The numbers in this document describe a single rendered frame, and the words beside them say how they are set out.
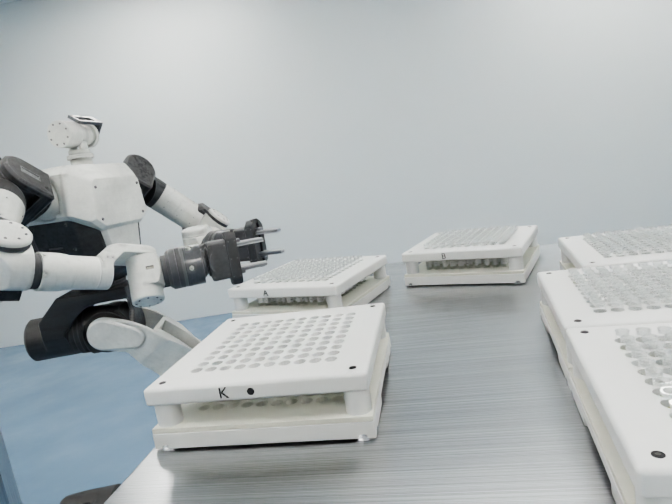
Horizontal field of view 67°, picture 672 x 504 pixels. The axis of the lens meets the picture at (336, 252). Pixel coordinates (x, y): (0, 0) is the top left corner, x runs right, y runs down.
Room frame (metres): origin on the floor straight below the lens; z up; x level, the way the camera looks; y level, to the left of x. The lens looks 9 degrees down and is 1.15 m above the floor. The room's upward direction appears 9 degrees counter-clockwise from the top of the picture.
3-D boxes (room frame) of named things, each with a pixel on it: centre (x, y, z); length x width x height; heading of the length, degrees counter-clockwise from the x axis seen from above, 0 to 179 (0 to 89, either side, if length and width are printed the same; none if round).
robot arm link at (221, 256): (1.09, 0.27, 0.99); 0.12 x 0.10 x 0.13; 108
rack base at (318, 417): (0.61, 0.09, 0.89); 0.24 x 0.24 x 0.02; 79
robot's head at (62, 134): (1.32, 0.61, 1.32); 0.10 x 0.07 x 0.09; 165
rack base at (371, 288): (1.02, 0.06, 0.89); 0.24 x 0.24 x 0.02; 61
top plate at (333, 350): (0.61, 0.09, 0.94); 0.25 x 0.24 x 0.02; 169
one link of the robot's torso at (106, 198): (1.34, 0.67, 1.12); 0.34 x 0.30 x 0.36; 165
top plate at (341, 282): (1.02, 0.06, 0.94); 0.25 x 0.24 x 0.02; 151
